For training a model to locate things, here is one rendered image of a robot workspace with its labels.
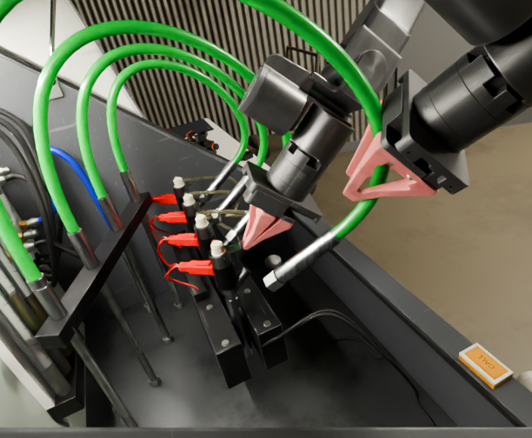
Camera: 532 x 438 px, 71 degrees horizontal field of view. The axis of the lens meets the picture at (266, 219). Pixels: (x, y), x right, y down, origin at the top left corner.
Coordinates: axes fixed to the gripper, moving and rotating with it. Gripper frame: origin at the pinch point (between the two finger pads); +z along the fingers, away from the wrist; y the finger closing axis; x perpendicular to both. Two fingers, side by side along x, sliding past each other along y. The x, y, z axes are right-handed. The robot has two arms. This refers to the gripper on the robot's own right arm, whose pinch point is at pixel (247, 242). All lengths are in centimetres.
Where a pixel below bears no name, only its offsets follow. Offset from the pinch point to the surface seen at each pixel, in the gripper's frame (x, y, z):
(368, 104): 11.3, 3.6, -22.4
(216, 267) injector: 2.0, 2.5, 4.1
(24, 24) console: -30.5, 38.3, -3.8
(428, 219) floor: -133, -159, 10
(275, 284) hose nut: 10.5, -0.7, -2.3
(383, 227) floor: -136, -138, 29
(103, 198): -11.3, 18.1, 8.7
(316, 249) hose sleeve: 10.9, -1.7, -8.3
